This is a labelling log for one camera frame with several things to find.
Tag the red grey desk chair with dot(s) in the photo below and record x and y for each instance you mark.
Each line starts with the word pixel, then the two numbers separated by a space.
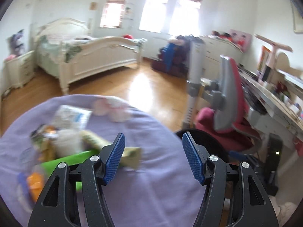
pixel 224 118

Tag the pink desk lamp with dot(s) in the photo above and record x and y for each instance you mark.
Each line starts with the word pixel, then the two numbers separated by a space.
pixel 275 47

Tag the black trash bin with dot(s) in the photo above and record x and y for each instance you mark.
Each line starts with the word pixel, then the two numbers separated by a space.
pixel 212 145

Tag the orange snack bag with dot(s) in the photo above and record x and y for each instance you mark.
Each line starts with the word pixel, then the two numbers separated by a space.
pixel 35 183

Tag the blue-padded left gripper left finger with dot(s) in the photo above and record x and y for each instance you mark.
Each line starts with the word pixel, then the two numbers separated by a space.
pixel 57 203

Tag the white bed frame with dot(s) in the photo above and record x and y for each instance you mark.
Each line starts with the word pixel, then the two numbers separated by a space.
pixel 65 50

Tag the bright green wrapper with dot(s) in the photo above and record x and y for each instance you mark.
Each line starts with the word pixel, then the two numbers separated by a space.
pixel 49 166

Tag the curved study desk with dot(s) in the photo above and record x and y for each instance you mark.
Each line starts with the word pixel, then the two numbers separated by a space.
pixel 279 118

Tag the white shipping bag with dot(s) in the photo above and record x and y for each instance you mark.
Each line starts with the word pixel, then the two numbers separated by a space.
pixel 71 117

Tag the dark red armchair with clothes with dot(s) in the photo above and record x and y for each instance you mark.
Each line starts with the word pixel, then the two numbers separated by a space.
pixel 172 59

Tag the purple plush doll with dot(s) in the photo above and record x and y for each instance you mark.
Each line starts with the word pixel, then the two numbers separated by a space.
pixel 17 46

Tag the white nightstand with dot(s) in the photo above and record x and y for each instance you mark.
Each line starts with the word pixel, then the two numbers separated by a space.
pixel 20 70

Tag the purple blue wrapper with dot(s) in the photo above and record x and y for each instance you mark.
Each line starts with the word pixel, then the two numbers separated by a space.
pixel 23 183

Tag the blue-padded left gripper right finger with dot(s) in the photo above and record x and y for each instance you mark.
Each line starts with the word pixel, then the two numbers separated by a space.
pixel 250 204

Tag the green yellow snack wrapper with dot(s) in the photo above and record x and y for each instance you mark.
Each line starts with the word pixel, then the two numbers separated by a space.
pixel 131 156

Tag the white dresser cabinet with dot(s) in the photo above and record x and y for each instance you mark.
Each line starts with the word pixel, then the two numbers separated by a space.
pixel 214 48

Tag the grey white height pole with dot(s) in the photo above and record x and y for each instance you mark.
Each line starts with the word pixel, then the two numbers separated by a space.
pixel 203 81

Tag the purple floral table cloth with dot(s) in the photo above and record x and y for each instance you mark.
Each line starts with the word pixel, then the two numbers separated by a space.
pixel 161 192

